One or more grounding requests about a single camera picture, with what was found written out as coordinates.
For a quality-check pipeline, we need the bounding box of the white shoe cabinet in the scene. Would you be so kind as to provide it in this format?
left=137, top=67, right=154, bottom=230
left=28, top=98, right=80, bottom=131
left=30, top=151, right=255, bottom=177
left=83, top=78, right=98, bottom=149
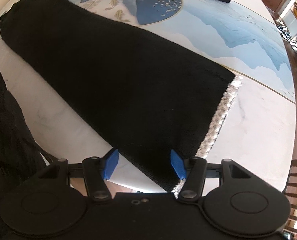
left=280, top=0, right=297, bottom=39

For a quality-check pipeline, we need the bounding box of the black garment with sequin trim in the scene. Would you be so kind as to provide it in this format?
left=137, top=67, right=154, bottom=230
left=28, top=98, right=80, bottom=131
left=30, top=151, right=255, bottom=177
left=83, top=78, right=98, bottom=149
left=0, top=0, right=244, bottom=195

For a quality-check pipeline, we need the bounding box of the dark cloth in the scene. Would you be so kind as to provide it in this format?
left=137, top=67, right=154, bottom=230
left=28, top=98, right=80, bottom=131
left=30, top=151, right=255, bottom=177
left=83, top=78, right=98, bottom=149
left=0, top=53, right=54, bottom=240

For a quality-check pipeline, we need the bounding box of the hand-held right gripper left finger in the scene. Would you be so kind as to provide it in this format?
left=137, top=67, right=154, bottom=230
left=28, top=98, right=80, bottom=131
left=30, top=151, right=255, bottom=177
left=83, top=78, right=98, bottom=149
left=38, top=148, right=119, bottom=203

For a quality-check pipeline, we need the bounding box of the row of sneakers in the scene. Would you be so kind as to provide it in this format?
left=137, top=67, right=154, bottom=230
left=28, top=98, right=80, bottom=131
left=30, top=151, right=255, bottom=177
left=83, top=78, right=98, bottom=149
left=275, top=19, right=297, bottom=92

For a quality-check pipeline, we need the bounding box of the white blue printed dining table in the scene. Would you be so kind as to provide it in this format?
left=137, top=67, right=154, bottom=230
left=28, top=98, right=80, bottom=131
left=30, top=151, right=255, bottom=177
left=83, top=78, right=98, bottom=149
left=0, top=0, right=297, bottom=196

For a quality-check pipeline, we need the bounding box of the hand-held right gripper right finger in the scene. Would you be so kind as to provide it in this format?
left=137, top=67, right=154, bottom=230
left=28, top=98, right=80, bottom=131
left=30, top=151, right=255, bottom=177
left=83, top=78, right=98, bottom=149
left=170, top=149, right=253, bottom=203

